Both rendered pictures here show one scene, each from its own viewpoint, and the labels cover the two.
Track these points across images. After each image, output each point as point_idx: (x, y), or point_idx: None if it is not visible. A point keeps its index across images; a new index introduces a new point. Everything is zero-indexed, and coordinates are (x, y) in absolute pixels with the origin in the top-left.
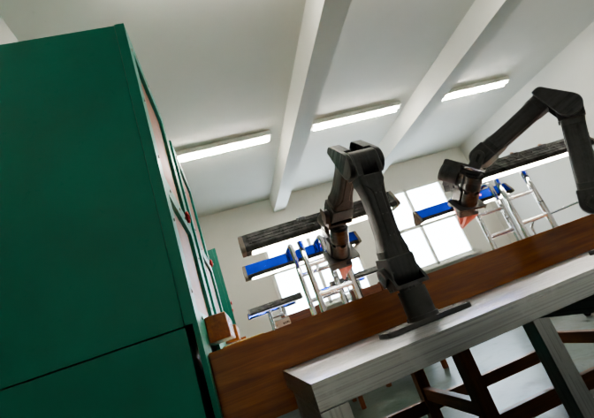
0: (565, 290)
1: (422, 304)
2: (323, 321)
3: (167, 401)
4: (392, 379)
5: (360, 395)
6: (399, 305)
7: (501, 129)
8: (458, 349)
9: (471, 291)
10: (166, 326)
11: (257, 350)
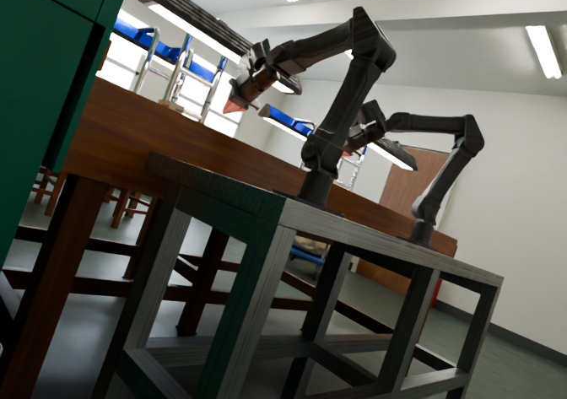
0: (419, 253)
1: (324, 193)
2: (213, 138)
3: (18, 82)
4: (326, 236)
5: (305, 231)
6: (270, 175)
7: (426, 117)
8: (364, 245)
9: None
10: (73, 1)
11: (141, 113)
